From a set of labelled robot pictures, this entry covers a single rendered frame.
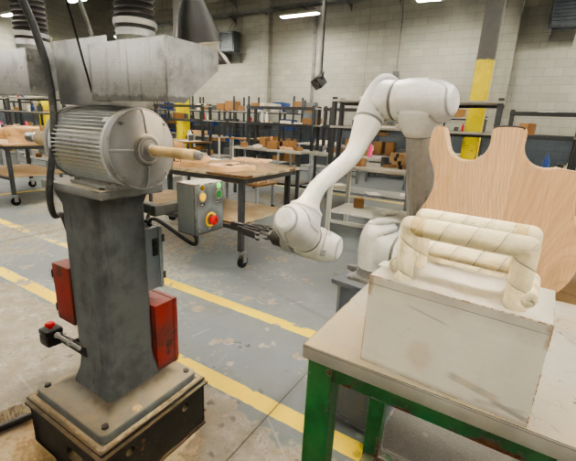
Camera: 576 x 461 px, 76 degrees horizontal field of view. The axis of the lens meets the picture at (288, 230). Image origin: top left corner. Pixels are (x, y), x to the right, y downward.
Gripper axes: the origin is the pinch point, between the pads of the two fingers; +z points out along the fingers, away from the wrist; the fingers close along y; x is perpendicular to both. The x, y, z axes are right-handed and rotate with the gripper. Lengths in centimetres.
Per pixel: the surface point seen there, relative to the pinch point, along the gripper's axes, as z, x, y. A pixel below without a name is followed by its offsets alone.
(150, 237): 34.4, -7.8, -13.1
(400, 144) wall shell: 231, -12, 1072
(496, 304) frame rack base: -86, 13, -45
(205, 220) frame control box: 14.2, 0.5, -3.2
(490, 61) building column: -14, 152, 659
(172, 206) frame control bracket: 24.2, 5.9, -10.2
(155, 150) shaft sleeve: 9.4, 28.6, -28.4
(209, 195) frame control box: 14.1, 10.1, -0.4
